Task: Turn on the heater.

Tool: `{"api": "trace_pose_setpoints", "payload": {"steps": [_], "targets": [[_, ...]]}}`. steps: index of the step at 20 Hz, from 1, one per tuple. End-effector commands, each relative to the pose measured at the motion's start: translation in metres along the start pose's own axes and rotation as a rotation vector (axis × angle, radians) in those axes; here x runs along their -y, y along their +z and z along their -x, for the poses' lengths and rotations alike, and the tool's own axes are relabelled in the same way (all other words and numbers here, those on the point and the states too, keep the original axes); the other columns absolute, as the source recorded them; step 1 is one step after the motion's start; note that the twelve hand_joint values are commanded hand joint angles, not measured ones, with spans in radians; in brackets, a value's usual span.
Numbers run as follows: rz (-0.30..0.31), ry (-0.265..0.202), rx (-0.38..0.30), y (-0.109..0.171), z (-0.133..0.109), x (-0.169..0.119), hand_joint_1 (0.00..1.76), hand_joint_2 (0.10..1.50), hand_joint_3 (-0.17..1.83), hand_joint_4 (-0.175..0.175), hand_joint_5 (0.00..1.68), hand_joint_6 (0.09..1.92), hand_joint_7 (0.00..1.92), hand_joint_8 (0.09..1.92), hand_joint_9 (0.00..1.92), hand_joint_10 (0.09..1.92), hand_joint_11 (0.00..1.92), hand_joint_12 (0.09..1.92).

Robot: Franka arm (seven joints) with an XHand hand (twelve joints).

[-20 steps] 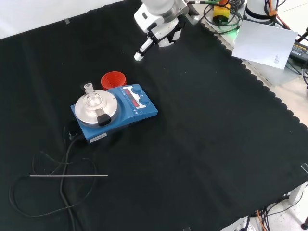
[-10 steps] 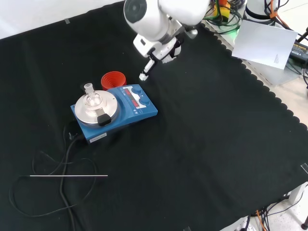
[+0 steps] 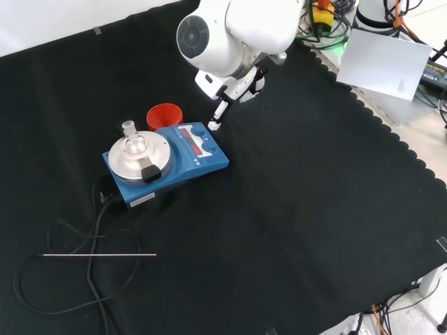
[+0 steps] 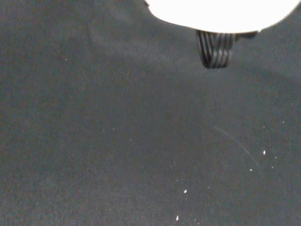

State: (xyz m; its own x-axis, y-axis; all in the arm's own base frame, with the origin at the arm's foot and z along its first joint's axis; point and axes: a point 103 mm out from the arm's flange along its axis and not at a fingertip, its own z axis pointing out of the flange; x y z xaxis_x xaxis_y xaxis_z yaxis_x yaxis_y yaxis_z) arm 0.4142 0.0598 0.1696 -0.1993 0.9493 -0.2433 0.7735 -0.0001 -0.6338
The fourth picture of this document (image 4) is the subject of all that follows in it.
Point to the black bench cloth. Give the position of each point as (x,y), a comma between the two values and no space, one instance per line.
(117,141)

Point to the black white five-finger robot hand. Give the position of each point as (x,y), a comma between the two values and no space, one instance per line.
(223,14)

